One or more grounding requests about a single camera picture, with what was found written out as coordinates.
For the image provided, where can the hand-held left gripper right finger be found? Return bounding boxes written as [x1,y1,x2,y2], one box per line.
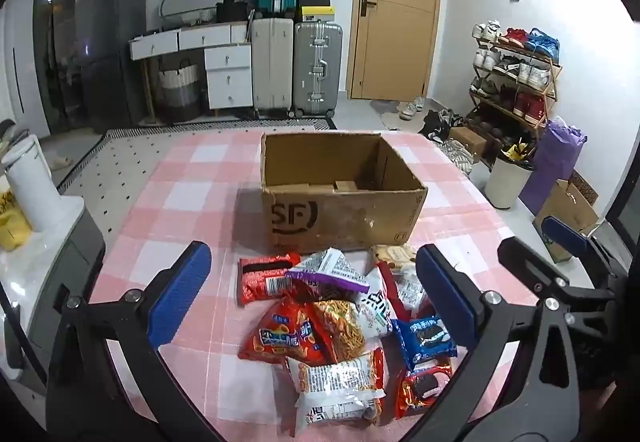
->
[407,245,586,442]

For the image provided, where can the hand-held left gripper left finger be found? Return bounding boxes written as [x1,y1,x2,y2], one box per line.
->
[47,241,221,442]

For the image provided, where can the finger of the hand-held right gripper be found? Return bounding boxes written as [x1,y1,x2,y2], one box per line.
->
[497,238,615,312]
[542,216,633,282]

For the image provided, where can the red edged white snack packet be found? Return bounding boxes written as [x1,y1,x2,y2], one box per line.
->
[376,262,428,315]

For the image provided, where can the blue cookie packet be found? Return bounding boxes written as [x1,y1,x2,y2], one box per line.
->
[391,316,458,371]

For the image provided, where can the beige bear snack packet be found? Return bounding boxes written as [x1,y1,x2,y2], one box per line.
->
[372,245,418,269]

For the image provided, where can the red cookie packet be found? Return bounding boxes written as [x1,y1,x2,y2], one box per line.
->
[396,358,454,419]

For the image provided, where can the red white noodle snack packet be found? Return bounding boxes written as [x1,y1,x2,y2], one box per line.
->
[302,289,397,365]

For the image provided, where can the orange red chip packet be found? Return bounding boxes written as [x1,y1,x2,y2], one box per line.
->
[237,296,326,368]

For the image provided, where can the purple snack packet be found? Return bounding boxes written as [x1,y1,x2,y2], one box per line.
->
[284,247,372,294]

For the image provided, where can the brown cardboard box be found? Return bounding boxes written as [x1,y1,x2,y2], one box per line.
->
[260,132,429,255]

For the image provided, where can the clear white noodle packet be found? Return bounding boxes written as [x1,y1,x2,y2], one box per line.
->
[286,348,387,437]

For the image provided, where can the brown paper bag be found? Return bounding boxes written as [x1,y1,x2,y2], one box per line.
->
[532,179,601,263]

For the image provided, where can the purple bag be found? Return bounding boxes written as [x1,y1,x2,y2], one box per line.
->
[520,118,588,218]

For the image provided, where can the white trash bin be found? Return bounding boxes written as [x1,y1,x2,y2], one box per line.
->
[485,155,536,210]

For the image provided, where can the yellow paper scraps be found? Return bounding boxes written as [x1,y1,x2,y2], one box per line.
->
[502,142,533,163]

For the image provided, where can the pink checked tablecloth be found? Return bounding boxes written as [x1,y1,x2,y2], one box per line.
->
[82,127,551,442]

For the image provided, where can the small cardboard box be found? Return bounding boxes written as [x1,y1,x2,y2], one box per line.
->
[448,126,488,158]

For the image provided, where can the wooden shoe rack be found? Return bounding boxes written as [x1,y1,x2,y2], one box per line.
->
[467,35,563,158]

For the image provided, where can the loose floor shoes pile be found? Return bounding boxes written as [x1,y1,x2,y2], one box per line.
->
[419,110,476,178]

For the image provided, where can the assorted racked shoes group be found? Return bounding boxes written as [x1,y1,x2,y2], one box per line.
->
[472,20,556,120]

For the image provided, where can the yellow plastic bag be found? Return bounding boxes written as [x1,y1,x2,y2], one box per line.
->
[0,192,33,250]

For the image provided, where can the white kettle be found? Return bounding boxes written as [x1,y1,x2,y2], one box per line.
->
[2,135,63,233]

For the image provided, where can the grey door mat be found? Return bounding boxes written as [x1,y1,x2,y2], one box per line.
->
[370,98,416,130]

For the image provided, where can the woven laundry basket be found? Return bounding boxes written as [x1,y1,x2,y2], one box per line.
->
[157,62,201,123]

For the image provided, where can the white drawer desk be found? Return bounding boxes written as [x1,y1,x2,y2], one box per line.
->
[129,22,253,110]

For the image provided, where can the beige suitcase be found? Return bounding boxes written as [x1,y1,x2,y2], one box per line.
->
[250,16,295,119]

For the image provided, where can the dark grey refrigerator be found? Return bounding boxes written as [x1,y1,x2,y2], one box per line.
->
[75,0,148,130]

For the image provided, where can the silver suitcase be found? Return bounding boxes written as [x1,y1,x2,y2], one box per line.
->
[292,21,344,119]

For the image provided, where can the black storage box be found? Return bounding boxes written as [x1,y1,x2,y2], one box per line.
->
[216,2,253,23]

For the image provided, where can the wooden door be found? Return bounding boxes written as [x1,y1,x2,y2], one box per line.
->
[350,0,443,100]

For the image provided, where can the dark glass wardrobe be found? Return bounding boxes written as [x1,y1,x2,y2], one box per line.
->
[32,0,116,133]

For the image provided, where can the yellow white shoebox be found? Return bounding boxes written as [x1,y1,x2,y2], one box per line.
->
[300,6,335,23]

